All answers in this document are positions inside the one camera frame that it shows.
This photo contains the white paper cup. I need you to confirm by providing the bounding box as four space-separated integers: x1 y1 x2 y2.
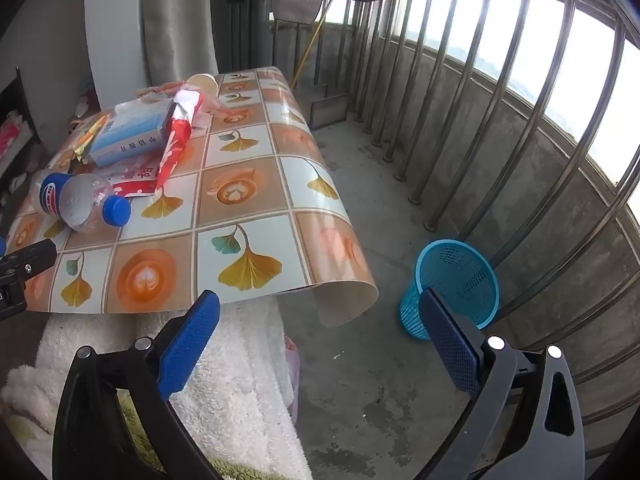
186 73 219 98

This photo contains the grey curtain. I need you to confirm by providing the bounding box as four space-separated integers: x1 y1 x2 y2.
140 0 218 88

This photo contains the dark shelf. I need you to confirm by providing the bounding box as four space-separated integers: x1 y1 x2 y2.
0 67 46 211

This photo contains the clear plastic bottle blue cap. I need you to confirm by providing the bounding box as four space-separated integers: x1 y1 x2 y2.
29 170 132 233

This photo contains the gold foil wrapper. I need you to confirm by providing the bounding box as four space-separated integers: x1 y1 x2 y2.
70 115 109 161

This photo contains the red and white plastic bag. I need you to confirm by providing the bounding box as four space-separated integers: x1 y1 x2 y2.
107 162 168 198

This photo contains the yellow pole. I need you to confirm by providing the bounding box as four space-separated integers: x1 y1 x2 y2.
290 0 333 88

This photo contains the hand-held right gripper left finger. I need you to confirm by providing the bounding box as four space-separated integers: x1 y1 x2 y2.
52 289 221 480

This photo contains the hanging grey cloth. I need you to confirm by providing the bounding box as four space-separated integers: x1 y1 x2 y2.
270 0 331 23

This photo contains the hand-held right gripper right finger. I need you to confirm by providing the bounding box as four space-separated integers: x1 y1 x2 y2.
417 287 586 480

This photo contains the grey metal frame panel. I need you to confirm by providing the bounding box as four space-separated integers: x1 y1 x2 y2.
308 94 348 131

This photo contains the steel balcony railing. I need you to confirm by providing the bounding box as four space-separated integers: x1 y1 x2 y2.
270 0 640 461

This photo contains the white fluffy cloth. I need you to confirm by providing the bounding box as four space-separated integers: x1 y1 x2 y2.
0 300 313 480

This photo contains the blue mesh plastic wastebasket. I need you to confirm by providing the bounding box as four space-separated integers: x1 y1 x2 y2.
398 239 501 342

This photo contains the dark green cabinet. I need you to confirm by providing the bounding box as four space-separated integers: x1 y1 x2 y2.
210 0 273 73

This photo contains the blue and white carton box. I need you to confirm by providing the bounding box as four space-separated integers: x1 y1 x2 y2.
87 99 177 168

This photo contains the ginkgo leaf patterned tablecloth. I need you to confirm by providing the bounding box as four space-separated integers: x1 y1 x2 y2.
9 66 379 328

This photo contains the red and white snack wrapper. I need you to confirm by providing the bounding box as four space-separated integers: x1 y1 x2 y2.
155 87 203 192

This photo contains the pink plastic bag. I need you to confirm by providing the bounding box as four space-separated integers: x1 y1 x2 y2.
284 335 301 423

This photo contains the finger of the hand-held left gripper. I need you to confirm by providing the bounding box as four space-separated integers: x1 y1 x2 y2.
0 239 57 321

